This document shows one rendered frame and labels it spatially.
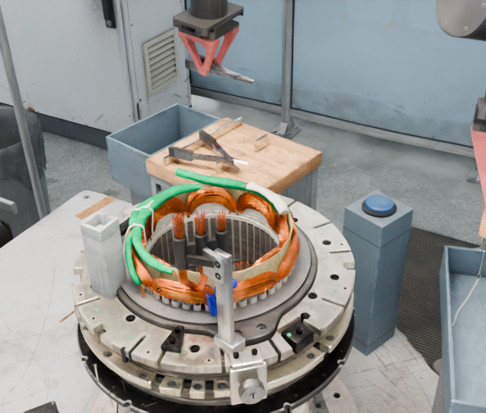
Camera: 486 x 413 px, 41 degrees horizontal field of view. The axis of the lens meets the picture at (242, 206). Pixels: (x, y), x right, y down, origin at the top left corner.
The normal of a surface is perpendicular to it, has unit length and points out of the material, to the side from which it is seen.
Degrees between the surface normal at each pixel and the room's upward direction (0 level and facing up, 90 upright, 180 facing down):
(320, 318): 0
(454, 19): 74
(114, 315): 0
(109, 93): 90
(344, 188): 0
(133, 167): 90
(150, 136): 90
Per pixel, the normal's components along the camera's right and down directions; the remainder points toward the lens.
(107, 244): 0.86, 0.27
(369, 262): -0.76, 0.37
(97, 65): -0.49, 0.49
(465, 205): -0.02, -0.83
